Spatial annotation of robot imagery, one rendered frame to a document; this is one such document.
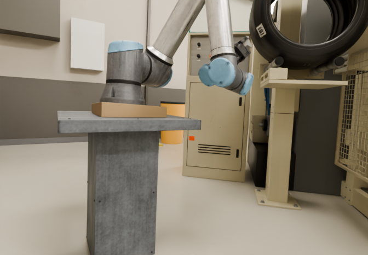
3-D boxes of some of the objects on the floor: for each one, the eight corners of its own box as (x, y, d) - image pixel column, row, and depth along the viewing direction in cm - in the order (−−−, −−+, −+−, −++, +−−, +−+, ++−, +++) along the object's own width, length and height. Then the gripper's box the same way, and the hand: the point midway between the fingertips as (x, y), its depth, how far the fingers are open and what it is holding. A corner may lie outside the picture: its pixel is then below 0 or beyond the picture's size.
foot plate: (254, 190, 179) (254, 187, 179) (291, 194, 174) (291, 191, 174) (258, 204, 153) (258, 201, 153) (301, 210, 148) (302, 207, 148)
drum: (177, 139, 403) (179, 102, 399) (189, 143, 367) (191, 102, 363) (154, 140, 383) (156, 100, 378) (165, 145, 346) (166, 101, 342)
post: (264, 194, 171) (288, -165, 155) (283, 196, 169) (310, -169, 152) (266, 202, 159) (293, -190, 142) (287, 204, 156) (317, -194, 139)
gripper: (227, 72, 108) (249, 52, 118) (240, 63, 100) (262, 42, 110) (216, 57, 107) (239, 39, 117) (228, 47, 99) (251, 28, 110)
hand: (246, 37), depth 113 cm, fingers closed
